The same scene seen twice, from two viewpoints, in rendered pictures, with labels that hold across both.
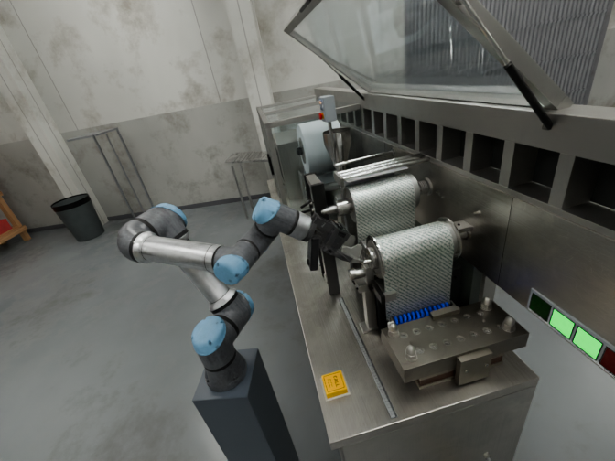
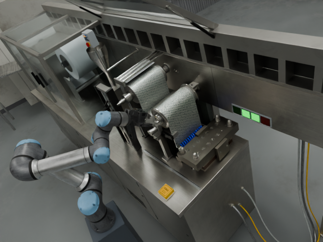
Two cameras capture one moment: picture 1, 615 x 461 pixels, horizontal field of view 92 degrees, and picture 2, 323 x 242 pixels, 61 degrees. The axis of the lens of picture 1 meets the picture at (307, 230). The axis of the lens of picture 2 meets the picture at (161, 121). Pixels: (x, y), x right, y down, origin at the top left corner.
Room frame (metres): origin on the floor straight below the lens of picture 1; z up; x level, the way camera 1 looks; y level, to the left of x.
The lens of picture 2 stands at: (-0.37, 0.29, 2.26)
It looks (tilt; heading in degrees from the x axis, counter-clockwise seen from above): 39 degrees down; 337
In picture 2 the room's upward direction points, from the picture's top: 21 degrees counter-clockwise
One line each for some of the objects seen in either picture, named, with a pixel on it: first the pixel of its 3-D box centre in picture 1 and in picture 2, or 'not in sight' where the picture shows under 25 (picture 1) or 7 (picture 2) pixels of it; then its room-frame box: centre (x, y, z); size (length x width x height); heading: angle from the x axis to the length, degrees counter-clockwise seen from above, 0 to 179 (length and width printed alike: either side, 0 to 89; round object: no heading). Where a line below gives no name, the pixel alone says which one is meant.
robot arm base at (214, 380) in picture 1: (222, 363); (100, 216); (0.74, 0.39, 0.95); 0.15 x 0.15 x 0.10
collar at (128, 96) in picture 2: (343, 207); (128, 96); (1.04, -0.16, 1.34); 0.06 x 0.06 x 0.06; 6
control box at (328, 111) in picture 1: (326, 109); (89, 39); (1.34, -0.18, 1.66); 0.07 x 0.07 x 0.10; 8
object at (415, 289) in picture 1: (418, 291); (186, 126); (0.74, -0.33, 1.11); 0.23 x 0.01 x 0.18; 96
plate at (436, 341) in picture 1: (450, 337); (208, 141); (0.63, -0.38, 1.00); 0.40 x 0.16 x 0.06; 96
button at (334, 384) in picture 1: (334, 383); (166, 191); (0.61, 0.01, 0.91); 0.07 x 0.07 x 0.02; 6
